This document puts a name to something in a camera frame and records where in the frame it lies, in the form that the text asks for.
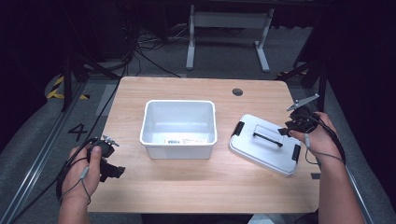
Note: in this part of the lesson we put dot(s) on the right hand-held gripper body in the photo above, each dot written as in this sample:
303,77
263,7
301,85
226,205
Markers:
303,119

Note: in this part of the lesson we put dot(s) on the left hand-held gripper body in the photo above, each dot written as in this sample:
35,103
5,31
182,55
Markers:
106,149

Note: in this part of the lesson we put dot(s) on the white plastic storage box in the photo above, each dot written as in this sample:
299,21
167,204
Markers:
178,119

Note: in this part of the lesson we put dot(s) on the person's left hand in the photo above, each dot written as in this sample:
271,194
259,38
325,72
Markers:
80,174

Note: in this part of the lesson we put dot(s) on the person's right hand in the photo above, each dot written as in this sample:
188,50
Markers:
322,141

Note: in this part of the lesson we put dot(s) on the black tripod stand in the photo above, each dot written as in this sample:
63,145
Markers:
313,74
81,70

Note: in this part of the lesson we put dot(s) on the black tape patch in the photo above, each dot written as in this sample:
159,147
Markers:
315,176

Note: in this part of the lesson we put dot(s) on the yellow black hazard tape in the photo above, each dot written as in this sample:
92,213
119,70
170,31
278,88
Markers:
56,91

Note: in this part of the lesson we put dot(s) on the aluminium floor rail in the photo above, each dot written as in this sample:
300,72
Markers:
37,161
359,196

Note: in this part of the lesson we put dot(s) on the white metal desk frame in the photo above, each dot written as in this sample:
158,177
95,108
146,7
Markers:
229,20

